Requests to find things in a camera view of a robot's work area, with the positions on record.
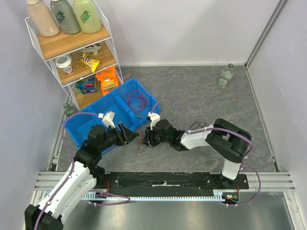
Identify white yoghurt tub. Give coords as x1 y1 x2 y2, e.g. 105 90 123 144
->
79 42 101 57

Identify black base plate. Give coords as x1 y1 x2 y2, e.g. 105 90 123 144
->
95 172 249 197

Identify white lidded cup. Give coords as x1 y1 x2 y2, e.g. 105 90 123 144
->
55 55 73 74

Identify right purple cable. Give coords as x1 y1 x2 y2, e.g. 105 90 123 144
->
151 98 262 207

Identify grey cable duct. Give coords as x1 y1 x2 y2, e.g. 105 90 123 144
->
81 191 237 203

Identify orange snack packets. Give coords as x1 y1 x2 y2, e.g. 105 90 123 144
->
95 66 119 96

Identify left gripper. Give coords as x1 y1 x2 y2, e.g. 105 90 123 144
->
98 122 139 152

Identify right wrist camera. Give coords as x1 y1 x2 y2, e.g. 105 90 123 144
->
147 112 161 130

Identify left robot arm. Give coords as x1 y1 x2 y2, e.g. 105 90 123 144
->
24 123 139 230

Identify blue green box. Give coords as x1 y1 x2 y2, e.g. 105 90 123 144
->
74 77 97 94

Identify blue three-compartment bin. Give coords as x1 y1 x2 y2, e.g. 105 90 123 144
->
64 78 160 148

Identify grey-green bottle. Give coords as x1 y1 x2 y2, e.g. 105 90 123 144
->
50 0 81 35

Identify beige bottle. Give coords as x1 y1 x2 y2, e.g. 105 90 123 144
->
26 0 60 37

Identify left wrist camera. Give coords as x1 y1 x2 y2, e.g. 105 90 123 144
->
98 111 116 129

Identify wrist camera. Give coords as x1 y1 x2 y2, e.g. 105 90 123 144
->
98 111 116 129
147 112 161 130

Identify yellow snack bag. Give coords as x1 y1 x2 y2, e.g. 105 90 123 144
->
78 53 100 73

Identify white wire wooden shelf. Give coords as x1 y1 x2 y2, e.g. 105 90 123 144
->
25 1 123 109

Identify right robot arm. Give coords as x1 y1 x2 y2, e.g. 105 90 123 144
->
142 118 254 189

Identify light green bottle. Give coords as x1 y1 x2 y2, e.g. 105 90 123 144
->
72 0 101 34

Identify clear glass bottle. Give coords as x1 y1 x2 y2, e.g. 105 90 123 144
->
218 63 234 88

